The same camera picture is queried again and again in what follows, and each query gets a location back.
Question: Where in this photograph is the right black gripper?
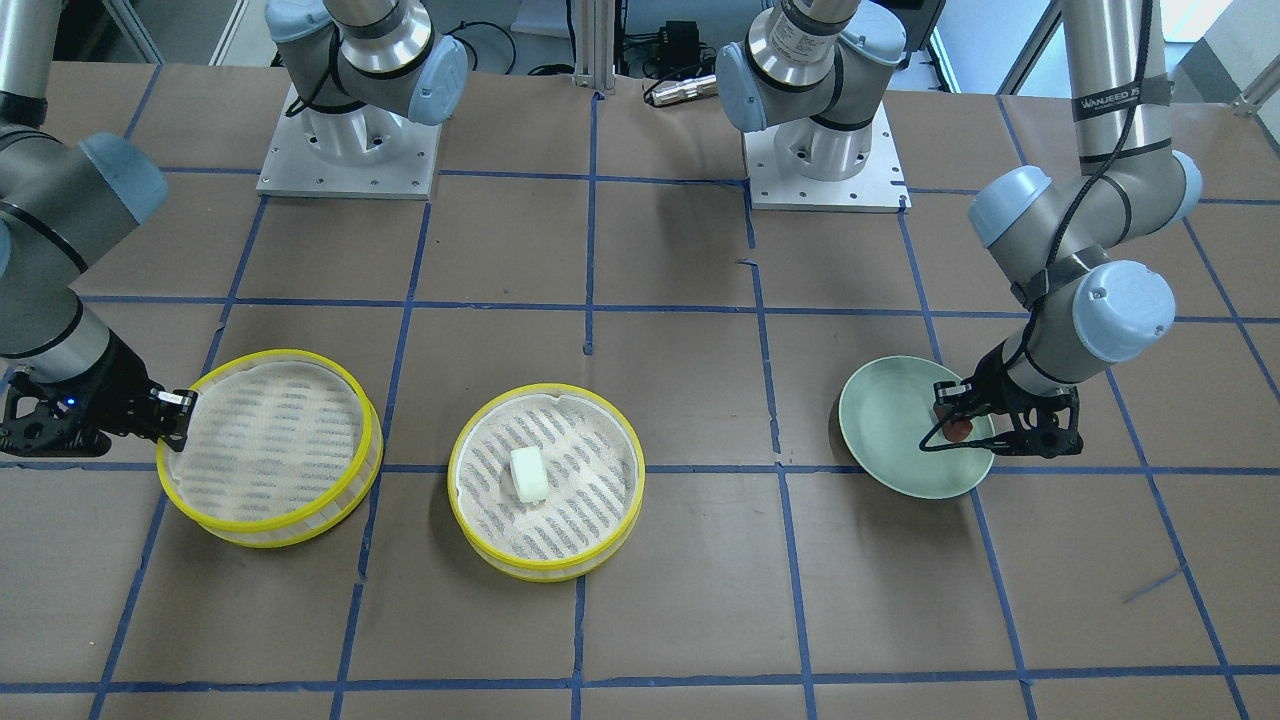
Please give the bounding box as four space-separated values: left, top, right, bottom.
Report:
1 334 198 457

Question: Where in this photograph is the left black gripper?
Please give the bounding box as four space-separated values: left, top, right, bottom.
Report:
932 346 1083 459

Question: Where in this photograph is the red-brown bun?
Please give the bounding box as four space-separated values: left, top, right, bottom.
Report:
942 418 973 443

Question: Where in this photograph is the yellow bamboo steamer tray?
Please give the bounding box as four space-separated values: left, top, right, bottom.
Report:
156 348 384 548

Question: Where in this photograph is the white steamed bun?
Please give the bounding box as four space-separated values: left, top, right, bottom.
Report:
509 446 550 505

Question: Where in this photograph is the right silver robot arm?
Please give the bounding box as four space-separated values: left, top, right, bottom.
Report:
1 1 470 457

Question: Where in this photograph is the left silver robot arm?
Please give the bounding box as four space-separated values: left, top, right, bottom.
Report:
714 1 1203 457

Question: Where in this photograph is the yellow steamer tray with bun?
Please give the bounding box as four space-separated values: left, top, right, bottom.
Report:
447 383 645 583

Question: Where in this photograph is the light green plate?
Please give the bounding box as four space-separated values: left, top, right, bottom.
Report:
838 356 995 498

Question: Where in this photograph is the silver cylindrical connector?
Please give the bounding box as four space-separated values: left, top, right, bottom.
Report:
643 73 719 108

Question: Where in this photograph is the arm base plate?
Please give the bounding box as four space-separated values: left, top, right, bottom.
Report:
256 106 442 201
742 105 913 213

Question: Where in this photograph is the aluminium frame post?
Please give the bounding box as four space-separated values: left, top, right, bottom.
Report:
567 1 620 96

